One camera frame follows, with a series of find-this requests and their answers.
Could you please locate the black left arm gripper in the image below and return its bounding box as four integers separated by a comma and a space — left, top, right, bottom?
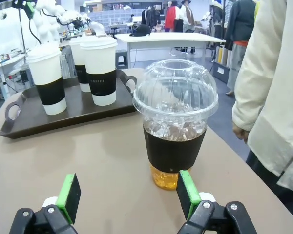
11, 0, 37, 18

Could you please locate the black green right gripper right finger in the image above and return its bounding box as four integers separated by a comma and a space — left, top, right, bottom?
176, 170, 257, 234

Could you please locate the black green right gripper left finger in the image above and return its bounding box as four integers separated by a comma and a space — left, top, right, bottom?
12, 173, 82, 234

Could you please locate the white paper cup brown sleeve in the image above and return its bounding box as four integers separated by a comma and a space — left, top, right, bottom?
26, 46, 68, 116
80, 39, 118, 107
68, 38, 91, 93

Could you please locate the person's left forearm cream sleeve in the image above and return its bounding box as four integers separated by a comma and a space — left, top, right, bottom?
231, 60, 281, 134

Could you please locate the iced coffee cup dome lid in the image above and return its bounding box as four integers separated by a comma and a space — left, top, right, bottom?
132, 59, 219, 191

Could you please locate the dark brown serving tray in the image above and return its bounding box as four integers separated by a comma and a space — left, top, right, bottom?
0, 69, 138, 139

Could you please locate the person's left hand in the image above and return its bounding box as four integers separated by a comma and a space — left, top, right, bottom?
232, 119, 250, 145

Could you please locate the white side desk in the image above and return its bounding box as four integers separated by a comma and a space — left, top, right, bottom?
0, 52, 30, 100

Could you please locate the black plastic step stool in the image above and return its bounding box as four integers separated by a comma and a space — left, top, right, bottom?
115, 49, 129, 69

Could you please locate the black hat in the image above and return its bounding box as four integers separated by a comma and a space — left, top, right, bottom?
129, 24, 152, 37

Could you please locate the dark storage box white label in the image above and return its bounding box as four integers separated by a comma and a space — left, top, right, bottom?
213, 60, 230, 85

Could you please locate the white background table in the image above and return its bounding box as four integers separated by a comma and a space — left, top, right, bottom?
114, 32, 227, 71

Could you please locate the person in red coat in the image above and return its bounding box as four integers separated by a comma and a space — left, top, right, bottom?
164, 1, 184, 33

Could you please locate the person in cream sweater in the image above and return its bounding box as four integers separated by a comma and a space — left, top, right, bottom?
244, 0, 293, 209

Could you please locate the person with brown scarf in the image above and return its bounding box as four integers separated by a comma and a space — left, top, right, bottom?
179, 0, 197, 54

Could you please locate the person in dark jacket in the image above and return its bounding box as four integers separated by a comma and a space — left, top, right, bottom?
224, 0, 257, 96

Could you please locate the black hanging cable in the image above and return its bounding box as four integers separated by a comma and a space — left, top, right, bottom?
18, 6, 26, 53

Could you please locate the grey storage drawer wall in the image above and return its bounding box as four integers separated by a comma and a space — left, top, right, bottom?
89, 11, 144, 34

